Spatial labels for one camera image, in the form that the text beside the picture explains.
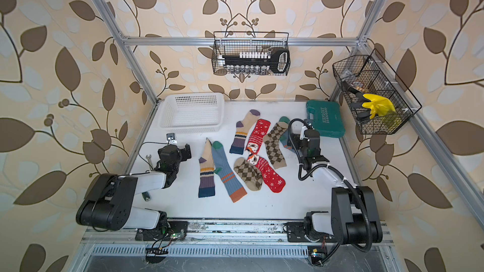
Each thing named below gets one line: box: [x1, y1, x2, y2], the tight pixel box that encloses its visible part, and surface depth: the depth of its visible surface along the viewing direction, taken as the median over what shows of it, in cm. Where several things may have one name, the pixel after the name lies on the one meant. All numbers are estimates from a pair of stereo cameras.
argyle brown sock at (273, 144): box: [262, 121, 289, 170], surface depth 101 cm
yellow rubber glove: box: [361, 93, 396, 119], surface depth 68 cm
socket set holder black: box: [218, 49, 291, 74], surface depth 86 cm
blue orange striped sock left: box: [211, 141, 248, 203], surface depth 92 cm
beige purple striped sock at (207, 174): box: [198, 137, 216, 198], surface depth 92 cm
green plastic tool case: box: [305, 100, 346, 138], surface depth 110 cm
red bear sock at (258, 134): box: [245, 118, 271, 155], surface depth 104 cm
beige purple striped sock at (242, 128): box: [229, 108, 261, 155], surface depth 109 cm
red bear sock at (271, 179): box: [247, 153, 287, 193], surface depth 91 cm
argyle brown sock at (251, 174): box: [233, 156, 263, 192], surface depth 91 cm
